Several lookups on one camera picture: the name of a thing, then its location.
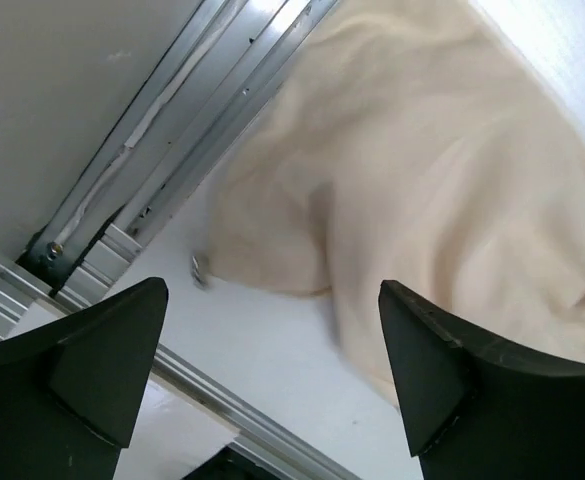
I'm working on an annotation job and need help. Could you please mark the aluminium rail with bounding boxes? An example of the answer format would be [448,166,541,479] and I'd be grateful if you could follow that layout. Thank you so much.
[18,1,331,296]
[0,242,356,479]

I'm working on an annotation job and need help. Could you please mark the aluminium left rail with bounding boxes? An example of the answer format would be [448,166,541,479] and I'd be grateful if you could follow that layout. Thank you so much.
[18,1,331,296]

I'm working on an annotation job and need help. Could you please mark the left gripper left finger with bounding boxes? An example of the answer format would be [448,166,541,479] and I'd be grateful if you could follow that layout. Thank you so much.
[0,277,167,479]

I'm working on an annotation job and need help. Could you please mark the aluminium front rail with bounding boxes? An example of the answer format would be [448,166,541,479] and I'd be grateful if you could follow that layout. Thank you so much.
[0,242,356,479]

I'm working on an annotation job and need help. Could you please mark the beige trousers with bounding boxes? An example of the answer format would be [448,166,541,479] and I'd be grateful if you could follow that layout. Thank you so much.
[207,1,585,402]

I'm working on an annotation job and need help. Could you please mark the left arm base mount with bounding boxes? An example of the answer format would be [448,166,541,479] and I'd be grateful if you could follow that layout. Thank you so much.
[183,447,278,480]

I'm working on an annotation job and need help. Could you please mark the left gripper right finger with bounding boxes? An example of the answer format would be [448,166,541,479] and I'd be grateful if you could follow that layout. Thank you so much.
[379,281,585,479]

